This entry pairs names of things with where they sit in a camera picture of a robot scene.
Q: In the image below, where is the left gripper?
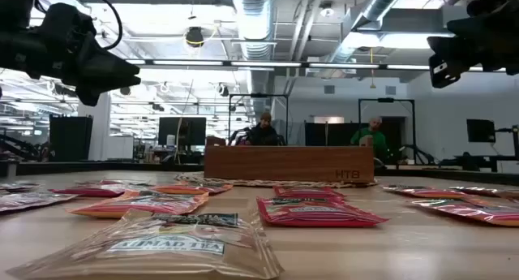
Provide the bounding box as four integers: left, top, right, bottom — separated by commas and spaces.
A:
38, 2, 142, 107

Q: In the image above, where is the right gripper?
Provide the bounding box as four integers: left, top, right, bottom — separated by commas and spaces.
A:
427, 0, 519, 89

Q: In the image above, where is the wooden tea organizer box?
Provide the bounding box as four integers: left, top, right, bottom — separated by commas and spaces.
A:
204, 134, 376, 184

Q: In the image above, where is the white square pillar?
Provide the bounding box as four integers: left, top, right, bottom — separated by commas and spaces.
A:
76, 92, 113, 162

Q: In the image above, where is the black cabinet panel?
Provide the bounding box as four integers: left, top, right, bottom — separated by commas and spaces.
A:
49, 114, 94, 162

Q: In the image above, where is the black computer monitor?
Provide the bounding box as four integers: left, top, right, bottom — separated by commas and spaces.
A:
157, 116, 208, 147

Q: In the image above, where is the person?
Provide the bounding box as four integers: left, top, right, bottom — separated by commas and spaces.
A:
350, 116, 391, 164
242, 111, 285, 147

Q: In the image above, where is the black background workbench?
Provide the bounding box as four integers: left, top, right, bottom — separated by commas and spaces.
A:
440, 125, 519, 174

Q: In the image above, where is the round woven placemat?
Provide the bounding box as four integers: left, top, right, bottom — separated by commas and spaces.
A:
174, 172, 380, 190

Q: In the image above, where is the linear ceiling light strip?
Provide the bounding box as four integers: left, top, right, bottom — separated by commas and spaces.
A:
125, 58, 508, 71

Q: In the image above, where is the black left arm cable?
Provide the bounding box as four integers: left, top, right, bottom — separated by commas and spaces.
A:
83, 0, 124, 52

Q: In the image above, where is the black background rig frame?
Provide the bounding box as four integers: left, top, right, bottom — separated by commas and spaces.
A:
358, 97, 418, 164
228, 93, 290, 146

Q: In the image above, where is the black wall monitor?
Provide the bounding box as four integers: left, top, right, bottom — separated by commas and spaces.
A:
465, 118, 497, 144

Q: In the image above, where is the silver round ventilation duct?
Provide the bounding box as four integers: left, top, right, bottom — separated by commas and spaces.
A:
324, 0, 410, 76
231, 0, 277, 123

